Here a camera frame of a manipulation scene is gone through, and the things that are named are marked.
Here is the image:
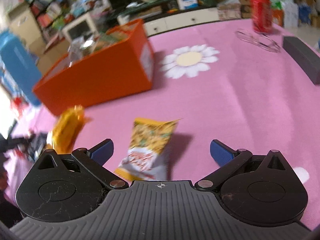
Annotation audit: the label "wire frame eyeglasses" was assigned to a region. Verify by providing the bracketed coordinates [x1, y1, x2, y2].
[235, 29, 280, 53]

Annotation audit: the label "pink floral tablecloth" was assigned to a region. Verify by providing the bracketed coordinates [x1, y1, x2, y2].
[2, 18, 320, 231]

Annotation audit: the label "red soda can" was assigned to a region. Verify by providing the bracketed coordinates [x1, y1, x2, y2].
[251, 0, 272, 34]

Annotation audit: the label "golden snack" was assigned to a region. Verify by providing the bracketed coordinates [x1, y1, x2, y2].
[47, 105, 92, 154]

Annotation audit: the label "white glass door cabinet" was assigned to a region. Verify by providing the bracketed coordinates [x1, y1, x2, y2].
[62, 12, 98, 42]

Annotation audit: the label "yellow white snack bag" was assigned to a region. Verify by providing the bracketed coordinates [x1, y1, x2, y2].
[114, 118, 178, 181]

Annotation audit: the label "white tv cabinet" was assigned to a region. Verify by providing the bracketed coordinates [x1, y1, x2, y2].
[144, 4, 242, 36]

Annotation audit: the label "blue thermos jug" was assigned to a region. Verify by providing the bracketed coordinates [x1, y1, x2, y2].
[1, 29, 42, 107]

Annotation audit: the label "brown cardboard box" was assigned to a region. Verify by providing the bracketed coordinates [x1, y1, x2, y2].
[28, 38, 70, 75]

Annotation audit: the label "dark grey foam block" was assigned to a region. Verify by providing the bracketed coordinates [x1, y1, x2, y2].
[282, 36, 320, 85]

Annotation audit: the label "orange storage box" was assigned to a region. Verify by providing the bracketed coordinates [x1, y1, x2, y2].
[33, 19, 155, 115]

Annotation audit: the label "bookshelf with books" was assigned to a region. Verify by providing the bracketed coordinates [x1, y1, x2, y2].
[25, 0, 72, 40]

